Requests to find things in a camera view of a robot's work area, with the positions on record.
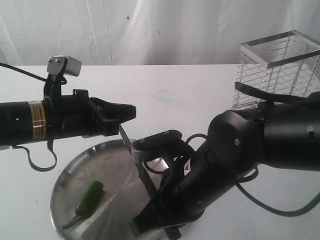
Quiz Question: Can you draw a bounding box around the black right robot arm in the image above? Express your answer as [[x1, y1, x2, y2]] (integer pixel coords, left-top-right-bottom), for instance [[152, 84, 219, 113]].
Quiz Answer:
[[129, 92, 320, 237]]

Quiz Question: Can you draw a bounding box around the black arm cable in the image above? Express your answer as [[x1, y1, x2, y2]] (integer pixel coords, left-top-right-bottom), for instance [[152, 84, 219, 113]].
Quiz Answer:
[[0, 62, 68, 172], [144, 134, 320, 216]]

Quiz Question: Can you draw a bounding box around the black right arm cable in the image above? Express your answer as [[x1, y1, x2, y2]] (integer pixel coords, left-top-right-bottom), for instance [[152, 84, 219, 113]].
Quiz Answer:
[[144, 134, 320, 216]]

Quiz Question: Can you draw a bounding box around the black knife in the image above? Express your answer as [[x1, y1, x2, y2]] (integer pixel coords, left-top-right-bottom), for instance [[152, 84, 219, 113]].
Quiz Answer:
[[119, 124, 157, 199]]

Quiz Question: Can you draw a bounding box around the green chili pepper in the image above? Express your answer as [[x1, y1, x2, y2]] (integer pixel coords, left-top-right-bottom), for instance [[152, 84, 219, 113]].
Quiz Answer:
[[62, 180, 104, 229]]

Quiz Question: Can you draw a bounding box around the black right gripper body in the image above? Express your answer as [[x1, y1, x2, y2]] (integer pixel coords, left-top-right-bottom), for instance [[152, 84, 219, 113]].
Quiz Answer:
[[150, 154, 225, 224]]

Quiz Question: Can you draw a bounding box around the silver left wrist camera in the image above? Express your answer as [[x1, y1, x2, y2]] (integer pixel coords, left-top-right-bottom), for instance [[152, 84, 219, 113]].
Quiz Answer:
[[47, 55, 82, 77]]

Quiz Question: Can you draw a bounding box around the wire mesh utensil holder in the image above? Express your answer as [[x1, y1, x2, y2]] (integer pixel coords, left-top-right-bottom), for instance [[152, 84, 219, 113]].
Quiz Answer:
[[236, 30, 320, 97]]

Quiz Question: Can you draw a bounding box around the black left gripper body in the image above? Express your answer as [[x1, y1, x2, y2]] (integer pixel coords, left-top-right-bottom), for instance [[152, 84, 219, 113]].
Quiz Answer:
[[44, 89, 120, 139]]

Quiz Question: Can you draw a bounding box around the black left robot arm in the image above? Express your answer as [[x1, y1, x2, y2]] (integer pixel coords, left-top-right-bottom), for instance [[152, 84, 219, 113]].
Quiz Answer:
[[0, 89, 137, 146]]

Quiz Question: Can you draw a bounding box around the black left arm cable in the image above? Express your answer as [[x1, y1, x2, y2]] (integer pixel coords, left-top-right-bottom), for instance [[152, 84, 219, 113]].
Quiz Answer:
[[0, 62, 68, 172]]

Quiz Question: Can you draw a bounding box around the white backdrop curtain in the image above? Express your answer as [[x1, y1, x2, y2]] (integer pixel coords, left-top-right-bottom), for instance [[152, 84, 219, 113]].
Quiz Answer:
[[0, 0, 320, 66]]

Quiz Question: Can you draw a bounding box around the round steel plate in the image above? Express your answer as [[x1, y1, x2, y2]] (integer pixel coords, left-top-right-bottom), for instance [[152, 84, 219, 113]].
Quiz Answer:
[[50, 139, 150, 240]]

